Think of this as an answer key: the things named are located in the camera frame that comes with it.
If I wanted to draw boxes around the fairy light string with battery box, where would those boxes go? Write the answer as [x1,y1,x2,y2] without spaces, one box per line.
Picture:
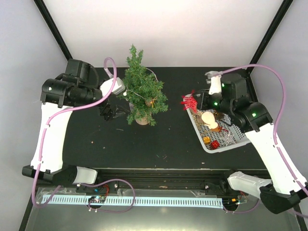
[122,67,159,114]

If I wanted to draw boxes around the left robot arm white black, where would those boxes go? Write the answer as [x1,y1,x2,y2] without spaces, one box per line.
[22,57,125,192]

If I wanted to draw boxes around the silver star ornament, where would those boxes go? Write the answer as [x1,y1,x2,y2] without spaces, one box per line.
[220,131,236,146]

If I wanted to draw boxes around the gold gift box ornament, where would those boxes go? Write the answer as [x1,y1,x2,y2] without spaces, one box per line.
[203,136,211,145]

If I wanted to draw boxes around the pine cone ornament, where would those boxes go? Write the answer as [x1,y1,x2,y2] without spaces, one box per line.
[213,111,225,120]
[145,98,156,108]

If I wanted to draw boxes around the wooden snowman ornament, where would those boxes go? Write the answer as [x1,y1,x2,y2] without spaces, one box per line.
[201,111,218,129]

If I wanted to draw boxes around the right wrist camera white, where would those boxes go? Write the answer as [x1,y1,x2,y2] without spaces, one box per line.
[205,71,222,95]

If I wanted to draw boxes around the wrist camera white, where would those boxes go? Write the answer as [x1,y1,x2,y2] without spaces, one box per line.
[205,71,222,95]
[100,77,126,97]

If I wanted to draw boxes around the small green christmas tree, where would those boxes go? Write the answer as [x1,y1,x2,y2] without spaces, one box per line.
[120,45,168,126]

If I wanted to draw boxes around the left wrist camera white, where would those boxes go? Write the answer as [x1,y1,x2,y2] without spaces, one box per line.
[100,77,126,97]

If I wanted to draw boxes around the white plastic basket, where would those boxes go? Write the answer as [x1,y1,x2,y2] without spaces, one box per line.
[186,109,250,154]

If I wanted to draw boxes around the red foil star ornament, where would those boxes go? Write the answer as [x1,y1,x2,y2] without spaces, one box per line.
[181,90,197,114]

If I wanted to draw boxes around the light blue slotted cable duct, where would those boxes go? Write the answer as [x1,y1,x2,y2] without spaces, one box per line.
[49,195,223,209]

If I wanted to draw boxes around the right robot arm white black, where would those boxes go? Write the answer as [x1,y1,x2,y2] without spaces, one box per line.
[189,71,308,214]

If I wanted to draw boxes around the red gift box ornament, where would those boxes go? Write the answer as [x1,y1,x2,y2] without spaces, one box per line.
[210,140,220,150]

